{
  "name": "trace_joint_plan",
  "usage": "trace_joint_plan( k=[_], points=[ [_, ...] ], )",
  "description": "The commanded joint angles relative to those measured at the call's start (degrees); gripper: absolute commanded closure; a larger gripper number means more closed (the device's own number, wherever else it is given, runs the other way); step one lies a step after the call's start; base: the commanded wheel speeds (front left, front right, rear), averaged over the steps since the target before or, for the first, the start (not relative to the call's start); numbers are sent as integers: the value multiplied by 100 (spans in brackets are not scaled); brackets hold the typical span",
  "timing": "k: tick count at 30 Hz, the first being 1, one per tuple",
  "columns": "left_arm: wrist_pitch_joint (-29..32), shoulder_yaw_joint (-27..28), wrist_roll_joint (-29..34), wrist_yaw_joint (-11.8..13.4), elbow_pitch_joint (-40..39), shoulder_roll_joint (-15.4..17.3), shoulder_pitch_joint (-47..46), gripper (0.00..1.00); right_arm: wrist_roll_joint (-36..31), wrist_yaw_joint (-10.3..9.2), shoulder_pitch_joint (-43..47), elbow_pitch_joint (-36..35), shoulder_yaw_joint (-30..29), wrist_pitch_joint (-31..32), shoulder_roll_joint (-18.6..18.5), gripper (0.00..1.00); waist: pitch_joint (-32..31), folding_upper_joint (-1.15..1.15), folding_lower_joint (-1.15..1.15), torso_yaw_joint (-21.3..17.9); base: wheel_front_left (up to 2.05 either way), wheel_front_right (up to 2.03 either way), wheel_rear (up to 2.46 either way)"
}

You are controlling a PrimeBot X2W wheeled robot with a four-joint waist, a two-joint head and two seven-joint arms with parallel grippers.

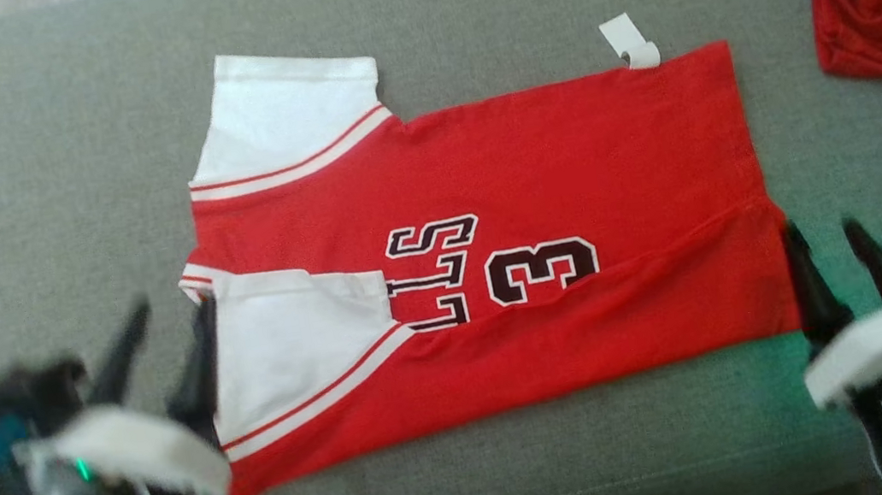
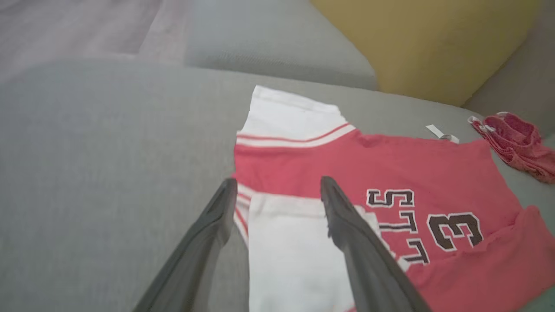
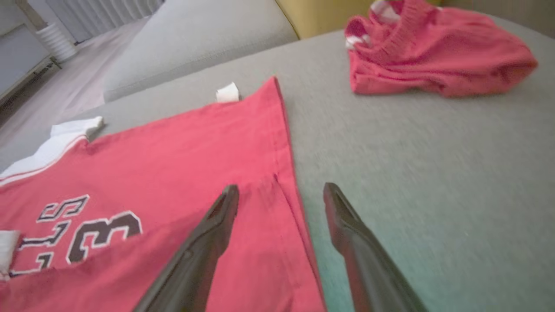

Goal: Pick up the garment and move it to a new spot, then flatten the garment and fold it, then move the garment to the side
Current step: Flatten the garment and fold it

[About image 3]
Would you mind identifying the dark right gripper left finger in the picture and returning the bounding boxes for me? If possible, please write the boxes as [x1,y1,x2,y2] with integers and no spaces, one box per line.
[132,184,240,312]

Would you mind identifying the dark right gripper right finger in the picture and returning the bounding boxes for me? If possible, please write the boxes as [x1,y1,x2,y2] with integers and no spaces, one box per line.
[323,182,430,312]

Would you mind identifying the red lettered basketball jersey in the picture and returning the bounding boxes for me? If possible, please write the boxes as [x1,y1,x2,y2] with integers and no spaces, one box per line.
[0,77,328,312]

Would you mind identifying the red shorts with white stripe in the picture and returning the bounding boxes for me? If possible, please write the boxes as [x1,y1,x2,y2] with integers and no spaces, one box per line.
[345,0,538,98]

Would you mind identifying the grey fabric sofa seat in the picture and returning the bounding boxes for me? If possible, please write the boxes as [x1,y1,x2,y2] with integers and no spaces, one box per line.
[0,13,555,312]

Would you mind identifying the grey sofa back cushion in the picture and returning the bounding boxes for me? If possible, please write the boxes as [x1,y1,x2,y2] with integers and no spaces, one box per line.
[103,0,300,102]

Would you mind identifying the yellow cushion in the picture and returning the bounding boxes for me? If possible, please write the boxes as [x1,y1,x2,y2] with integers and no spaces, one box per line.
[275,0,443,39]

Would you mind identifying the white ribbed cylinder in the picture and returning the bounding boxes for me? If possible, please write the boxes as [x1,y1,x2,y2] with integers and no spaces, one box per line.
[35,22,78,63]

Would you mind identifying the white pleated curtain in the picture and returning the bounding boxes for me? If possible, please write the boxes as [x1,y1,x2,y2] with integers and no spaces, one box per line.
[46,0,165,44]

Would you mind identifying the grey low cabinet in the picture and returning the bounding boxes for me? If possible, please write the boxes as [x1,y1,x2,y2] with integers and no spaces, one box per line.
[0,0,61,104]

